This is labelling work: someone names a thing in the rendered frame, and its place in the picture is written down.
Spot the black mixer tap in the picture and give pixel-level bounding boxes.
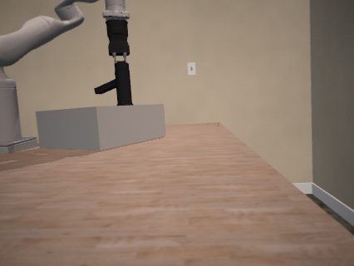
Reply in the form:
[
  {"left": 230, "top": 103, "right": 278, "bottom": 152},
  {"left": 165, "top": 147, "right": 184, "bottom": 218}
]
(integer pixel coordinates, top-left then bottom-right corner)
[{"left": 94, "top": 61, "right": 133, "bottom": 106}]

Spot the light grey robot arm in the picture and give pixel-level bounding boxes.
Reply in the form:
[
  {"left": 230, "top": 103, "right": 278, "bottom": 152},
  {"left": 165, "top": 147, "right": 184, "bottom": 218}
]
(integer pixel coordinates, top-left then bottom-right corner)
[{"left": 0, "top": 0, "right": 99, "bottom": 142}]

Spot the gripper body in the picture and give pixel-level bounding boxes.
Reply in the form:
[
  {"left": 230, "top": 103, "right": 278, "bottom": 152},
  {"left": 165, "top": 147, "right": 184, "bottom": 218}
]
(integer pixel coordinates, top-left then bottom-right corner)
[{"left": 102, "top": 5, "right": 130, "bottom": 56}]

